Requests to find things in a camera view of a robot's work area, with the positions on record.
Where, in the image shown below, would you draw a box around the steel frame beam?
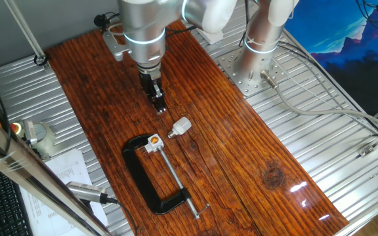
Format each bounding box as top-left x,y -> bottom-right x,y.
0,94 -> 111,236

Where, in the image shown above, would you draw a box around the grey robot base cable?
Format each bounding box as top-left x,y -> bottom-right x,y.
260,69 -> 378,135

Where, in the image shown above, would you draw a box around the black C-clamp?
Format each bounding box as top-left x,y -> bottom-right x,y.
121,133 -> 210,220

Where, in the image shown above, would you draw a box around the diagonal aluminium frame post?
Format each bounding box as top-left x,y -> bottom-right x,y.
3,0 -> 51,69

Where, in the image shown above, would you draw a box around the white power strip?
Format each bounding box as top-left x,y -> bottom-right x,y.
197,28 -> 224,45

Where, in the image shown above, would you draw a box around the printed paper sheets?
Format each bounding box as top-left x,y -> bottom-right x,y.
20,149 -> 110,236

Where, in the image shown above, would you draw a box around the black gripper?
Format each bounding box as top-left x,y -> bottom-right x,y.
138,69 -> 167,115

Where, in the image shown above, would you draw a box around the black handheld device cable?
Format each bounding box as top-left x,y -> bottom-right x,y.
105,196 -> 138,236

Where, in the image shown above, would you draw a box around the clear tape roll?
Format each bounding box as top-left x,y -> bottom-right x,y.
28,121 -> 57,160

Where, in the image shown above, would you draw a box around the silver ribbed handheld device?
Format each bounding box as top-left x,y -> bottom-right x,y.
66,181 -> 110,205

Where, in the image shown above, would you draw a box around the brown wooden board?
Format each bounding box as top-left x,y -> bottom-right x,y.
44,19 -> 350,236

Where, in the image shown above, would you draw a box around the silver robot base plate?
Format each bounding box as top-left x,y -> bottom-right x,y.
217,49 -> 290,98

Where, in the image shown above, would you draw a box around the white light bulb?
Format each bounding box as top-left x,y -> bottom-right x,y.
167,116 -> 192,139

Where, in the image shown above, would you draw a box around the blue mountain poster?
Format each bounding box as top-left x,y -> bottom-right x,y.
283,0 -> 378,115

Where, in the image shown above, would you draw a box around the white bulb socket adapter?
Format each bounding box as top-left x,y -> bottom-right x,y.
144,133 -> 165,154

